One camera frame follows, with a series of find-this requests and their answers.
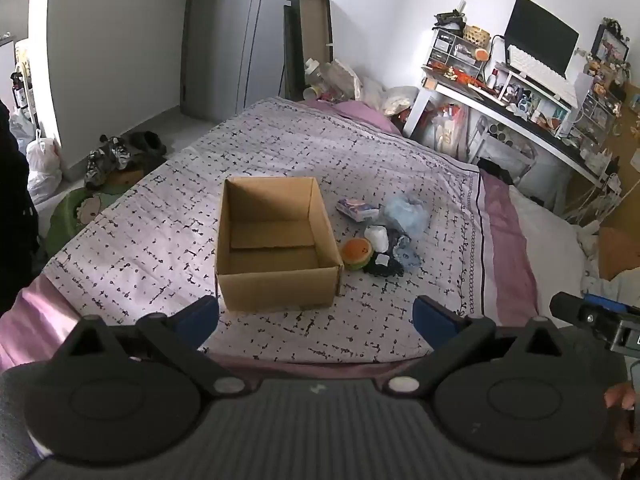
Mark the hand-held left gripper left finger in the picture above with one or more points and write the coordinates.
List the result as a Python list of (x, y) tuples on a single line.
[(197, 320)]

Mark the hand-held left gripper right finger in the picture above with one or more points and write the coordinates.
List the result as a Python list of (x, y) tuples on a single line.
[(434, 321)]

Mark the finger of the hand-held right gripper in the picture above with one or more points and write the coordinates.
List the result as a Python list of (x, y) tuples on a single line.
[(567, 306)]

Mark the brown cardboard box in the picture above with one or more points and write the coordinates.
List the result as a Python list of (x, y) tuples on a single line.
[(275, 290)]

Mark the orange plush toy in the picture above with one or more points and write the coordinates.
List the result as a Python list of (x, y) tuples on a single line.
[(356, 254)]

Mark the small printed snack packet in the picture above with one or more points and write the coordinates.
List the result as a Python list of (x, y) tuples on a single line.
[(357, 209)]

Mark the person's right hand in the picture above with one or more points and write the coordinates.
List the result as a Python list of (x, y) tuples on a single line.
[(622, 400)]

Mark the white duvet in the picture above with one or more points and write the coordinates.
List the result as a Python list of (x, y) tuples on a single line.
[(545, 245)]

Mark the white black printed blanket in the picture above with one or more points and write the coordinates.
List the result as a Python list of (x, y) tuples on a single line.
[(150, 230)]

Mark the light blue plastic bag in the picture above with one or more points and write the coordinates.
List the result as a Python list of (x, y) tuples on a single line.
[(407, 215)]

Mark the green cartoon floor mat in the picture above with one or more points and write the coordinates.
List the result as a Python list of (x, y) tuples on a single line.
[(75, 210)]

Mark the dark slippers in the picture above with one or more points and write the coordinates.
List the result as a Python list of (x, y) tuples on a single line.
[(147, 144)]

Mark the camouflage sneakers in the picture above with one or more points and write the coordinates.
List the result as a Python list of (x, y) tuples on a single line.
[(107, 160)]

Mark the white desk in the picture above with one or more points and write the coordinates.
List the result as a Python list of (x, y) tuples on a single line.
[(525, 125)]

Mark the clear storage boxes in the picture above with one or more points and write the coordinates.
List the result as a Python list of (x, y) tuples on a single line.
[(445, 127)]

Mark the dark clothing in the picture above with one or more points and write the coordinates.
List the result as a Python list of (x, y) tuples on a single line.
[(12, 210)]

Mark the large white plastic bag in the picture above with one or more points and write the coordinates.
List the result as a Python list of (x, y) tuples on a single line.
[(44, 165)]

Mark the white plastic bag with food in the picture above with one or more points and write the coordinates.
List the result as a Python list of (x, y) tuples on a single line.
[(399, 101)]

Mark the white keyboard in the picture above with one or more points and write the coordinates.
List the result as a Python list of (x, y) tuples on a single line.
[(540, 72)]

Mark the paper cup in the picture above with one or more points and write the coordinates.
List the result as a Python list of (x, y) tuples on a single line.
[(311, 93)]

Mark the clear crumpled plastic bags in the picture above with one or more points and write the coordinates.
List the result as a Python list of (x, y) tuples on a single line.
[(342, 80)]

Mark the grey white plastic bag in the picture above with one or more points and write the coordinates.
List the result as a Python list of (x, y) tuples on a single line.
[(21, 130)]

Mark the framed picture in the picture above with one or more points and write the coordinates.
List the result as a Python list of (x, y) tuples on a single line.
[(610, 44)]

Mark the black monitor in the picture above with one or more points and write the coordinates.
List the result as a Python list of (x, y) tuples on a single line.
[(542, 35)]

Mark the clear drawer organizer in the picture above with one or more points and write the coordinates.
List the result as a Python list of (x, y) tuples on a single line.
[(452, 47)]

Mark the clear plastic jar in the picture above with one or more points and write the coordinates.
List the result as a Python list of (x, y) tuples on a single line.
[(312, 70)]

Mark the wicker basket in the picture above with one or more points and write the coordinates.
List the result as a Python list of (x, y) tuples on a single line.
[(476, 36)]

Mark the black folded board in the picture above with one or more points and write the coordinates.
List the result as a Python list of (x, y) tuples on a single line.
[(292, 50)]

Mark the grey door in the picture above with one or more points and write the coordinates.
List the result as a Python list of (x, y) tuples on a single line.
[(225, 35)]

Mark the dark bottle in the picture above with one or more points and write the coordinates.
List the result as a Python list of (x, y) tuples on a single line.
[(19, 91)]

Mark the flat brown cardboard sheet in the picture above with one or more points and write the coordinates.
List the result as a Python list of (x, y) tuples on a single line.
[(316, 35)]

